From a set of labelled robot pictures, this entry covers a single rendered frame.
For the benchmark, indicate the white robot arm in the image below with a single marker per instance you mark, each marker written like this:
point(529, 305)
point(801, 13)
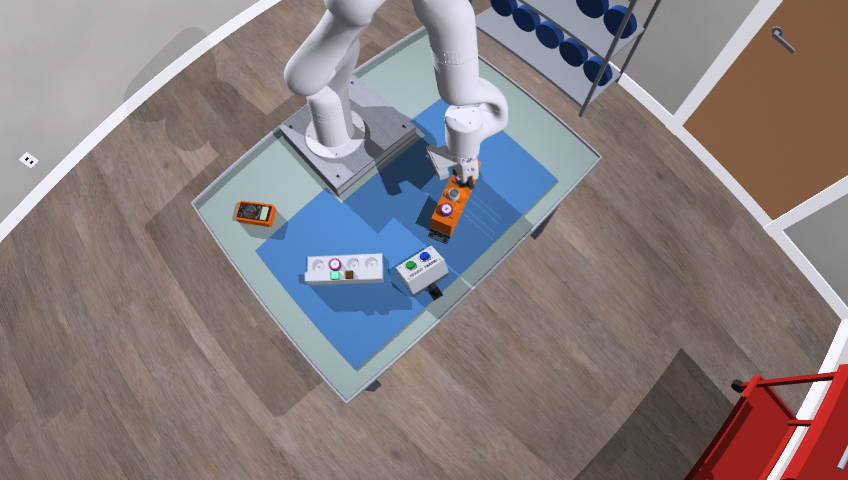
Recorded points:
point(451, 29)

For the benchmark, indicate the orange digital multimeter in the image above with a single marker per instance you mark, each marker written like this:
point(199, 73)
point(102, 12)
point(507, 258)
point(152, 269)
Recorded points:
point(255, 213)

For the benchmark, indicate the orange tube rack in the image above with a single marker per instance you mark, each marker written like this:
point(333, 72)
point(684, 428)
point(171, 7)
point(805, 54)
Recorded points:
point(441, 223)

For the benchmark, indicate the blue flat mat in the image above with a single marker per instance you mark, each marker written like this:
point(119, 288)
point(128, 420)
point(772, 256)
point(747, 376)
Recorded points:
point(391, 215)

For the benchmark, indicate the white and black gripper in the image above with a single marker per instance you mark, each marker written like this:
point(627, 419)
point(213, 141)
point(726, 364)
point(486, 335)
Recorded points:
point(465, 173)

